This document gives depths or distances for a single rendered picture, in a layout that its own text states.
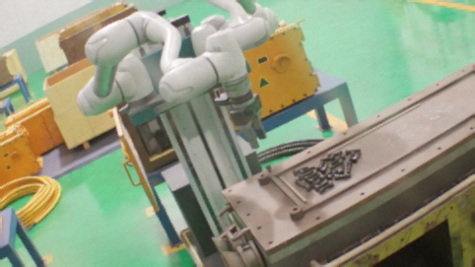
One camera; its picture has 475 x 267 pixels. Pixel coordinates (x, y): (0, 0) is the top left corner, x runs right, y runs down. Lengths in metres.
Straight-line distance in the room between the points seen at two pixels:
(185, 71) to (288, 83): 2.67
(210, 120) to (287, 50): 1.31
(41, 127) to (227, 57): 6.43
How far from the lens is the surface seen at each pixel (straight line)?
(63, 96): 7.27
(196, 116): 3.13
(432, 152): 1.77
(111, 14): 9.91
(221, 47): 1.75
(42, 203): 6.30
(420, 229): 1.72
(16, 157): 7.42
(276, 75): 4.28
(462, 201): 1.80
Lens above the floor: 2.25
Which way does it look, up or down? 22 degrees down
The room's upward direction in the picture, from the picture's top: 21 degrees counter-clockwise
